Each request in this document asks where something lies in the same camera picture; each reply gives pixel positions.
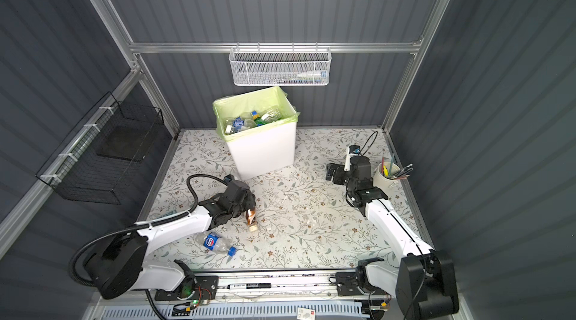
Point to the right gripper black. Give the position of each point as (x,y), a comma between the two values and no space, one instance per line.
(332,168)

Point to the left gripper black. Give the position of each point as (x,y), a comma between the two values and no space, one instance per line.
(250,200)

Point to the brown tea bottle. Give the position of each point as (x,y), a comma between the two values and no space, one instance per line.
(251,220)

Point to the clear tall bottle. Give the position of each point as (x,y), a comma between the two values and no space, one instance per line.
(272,115)

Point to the pepsi bottle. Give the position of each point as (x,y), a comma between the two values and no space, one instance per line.
(244,122)
(216,243)

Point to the crushed green bottle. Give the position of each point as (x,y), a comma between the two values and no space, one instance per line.
(257,118)

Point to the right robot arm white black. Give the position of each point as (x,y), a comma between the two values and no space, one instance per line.
(424,285)

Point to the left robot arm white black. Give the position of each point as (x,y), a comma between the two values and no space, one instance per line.
(122,260)

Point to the white waste bin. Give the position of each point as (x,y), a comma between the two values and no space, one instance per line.
(261,153)

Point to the green bin liner bag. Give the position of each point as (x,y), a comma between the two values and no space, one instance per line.
(229,108)

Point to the white pen cup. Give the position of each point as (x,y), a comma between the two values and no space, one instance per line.
(388,173)

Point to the tube in white basket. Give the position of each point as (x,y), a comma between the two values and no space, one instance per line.
(314,75)

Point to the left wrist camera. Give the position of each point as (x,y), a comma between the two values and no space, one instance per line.
(229,178)

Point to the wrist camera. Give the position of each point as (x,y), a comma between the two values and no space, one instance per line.
(352,150)
(229,178)

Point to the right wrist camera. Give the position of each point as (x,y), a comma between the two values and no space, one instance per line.
(352,150)

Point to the black marker on rail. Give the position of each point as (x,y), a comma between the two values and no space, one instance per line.
(251,285)

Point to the white wire mesh basket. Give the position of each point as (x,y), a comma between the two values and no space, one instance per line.
(276,68)

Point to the black wire basket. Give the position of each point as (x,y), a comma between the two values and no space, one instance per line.
(99,163)

